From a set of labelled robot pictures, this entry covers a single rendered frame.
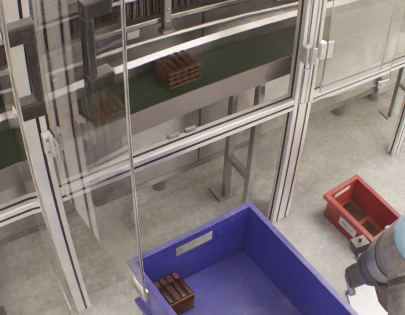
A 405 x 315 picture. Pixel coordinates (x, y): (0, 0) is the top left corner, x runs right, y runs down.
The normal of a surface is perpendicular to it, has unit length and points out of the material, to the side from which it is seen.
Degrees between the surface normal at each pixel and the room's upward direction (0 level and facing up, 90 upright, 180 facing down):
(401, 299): 57
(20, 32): 90
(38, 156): 90
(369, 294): 0
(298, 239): 0
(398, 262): 64
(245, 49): 2
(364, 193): 90
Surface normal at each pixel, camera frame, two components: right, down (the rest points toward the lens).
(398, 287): -0.87, -0.20
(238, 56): -0.02, -0.71
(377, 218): -0.84, 0.36
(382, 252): -0.99, 0.11
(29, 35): 0.44, 0.62
